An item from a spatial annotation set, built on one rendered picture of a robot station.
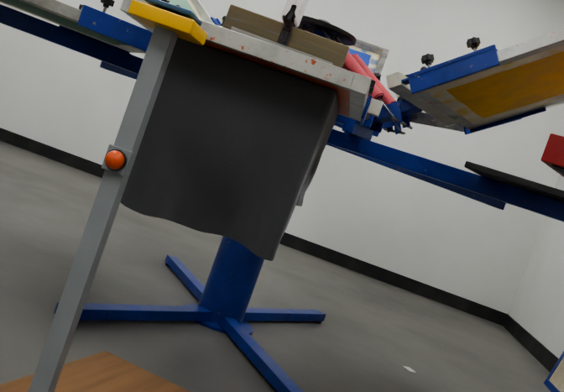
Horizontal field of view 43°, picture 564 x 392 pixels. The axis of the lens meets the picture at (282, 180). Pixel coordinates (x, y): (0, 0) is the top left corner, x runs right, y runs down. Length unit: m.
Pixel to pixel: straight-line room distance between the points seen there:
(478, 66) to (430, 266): 4.14
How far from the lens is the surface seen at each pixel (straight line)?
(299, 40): 2.17
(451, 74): 2.41
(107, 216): 1.46
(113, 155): 1.41
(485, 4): 6.57
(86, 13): 2.49
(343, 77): 1.58
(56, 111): 6.86
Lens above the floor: 0.78
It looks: 2 degrees down
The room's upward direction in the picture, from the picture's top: 20 degrees clockwise
